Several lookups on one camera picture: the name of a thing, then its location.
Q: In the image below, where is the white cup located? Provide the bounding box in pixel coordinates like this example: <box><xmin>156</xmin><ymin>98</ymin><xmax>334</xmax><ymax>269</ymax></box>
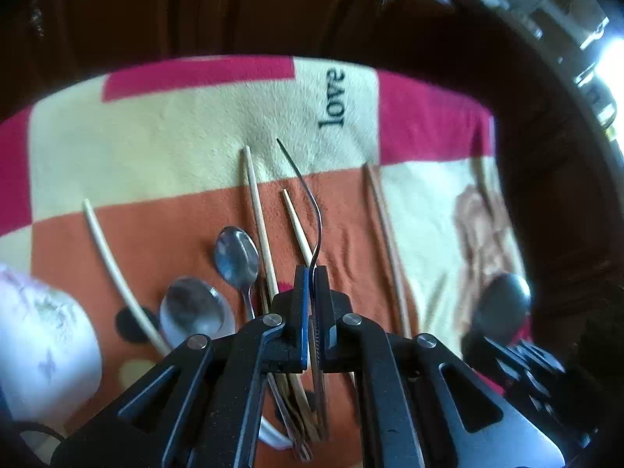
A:
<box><xmin>0</xmin><ymin>262</ymin><xmax>104</xmax><ymax>427</ymax></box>

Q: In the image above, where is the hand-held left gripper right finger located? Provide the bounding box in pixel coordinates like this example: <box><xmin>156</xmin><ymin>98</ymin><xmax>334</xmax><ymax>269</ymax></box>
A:
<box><xmin>313</xmin><ymin>266</ymin><xmax>569</xmax><ymax>468</ymax></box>

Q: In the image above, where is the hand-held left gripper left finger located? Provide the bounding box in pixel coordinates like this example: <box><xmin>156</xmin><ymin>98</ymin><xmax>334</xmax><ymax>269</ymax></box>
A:
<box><xmin>51</xmin><ymin>264</ymin><xmax>311</xmax><ymax>468</ymax></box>

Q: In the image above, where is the white plastic spoon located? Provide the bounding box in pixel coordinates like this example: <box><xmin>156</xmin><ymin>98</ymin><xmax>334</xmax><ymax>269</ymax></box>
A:
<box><xmin>261</xmin><ymin>416</ymin><xmax>294</xmax><ymax>450</ymax></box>

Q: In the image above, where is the kitchen countertop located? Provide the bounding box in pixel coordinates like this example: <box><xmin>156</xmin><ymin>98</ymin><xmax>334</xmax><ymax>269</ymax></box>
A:
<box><xmin>429</xmin><ymin>0</ymin><xmax>624</xmax><ymax>137</ymax></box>

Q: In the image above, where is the metal spoon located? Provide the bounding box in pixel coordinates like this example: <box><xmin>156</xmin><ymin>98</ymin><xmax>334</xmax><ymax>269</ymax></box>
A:
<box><xmin>159</xmin><ymin>277</ymin><xmax>236</xmax><ymax>347</ymax></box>
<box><xmin>475</xmin><ymin>273</ymin><xmax>532</xmax><ymax>347</ymax></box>
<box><xmin>214</xmin><ymin>225</ymin><xmax>313</xmax><ymax>461</ymax></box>

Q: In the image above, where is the white chopstick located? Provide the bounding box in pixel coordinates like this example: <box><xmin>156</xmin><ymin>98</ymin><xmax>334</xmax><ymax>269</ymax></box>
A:
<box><xmin>83</xmin><ymin>198</ymin><xmax>172</xmax><ymax>356</ymax></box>

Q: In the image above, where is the black cable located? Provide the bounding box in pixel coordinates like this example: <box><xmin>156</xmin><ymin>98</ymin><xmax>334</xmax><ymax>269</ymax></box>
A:
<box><xmin>7</xmin><ymin>420</ymin><xmax>66</xmax><ymax>444</ymax></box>

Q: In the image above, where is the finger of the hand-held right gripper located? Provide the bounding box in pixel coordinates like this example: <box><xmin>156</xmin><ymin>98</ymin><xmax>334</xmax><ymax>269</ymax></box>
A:
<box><xmin>462</xmin><ymin>329</ymin><xmax>528</xmax><ymax>367</ymax></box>

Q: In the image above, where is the printed fleece blanket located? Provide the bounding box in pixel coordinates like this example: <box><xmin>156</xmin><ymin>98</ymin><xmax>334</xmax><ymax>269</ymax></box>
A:
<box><xmin>0</xmin><ymin>55</ymin><xmax>533</xmax><ymax>468</ymax></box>

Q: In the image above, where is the wooden chopstick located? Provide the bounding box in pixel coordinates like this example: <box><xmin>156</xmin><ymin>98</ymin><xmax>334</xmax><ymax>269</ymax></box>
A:
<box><xmin>281</xmin><ymin>188</ymin><xmax>314</xmax><ymax>265</ymax></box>
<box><xmin>364</xmin><ymin>164</ymin><xmax>411</xmax><ymax>338</ymax></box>
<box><xmin>422</xmin><ymin>274</ymin><xmax>448</xmax><ymax>328</ymax></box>
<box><xmin>241</xmin><ymin>145</ymin><xmax>280</xmax><ymax>299</ymax></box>

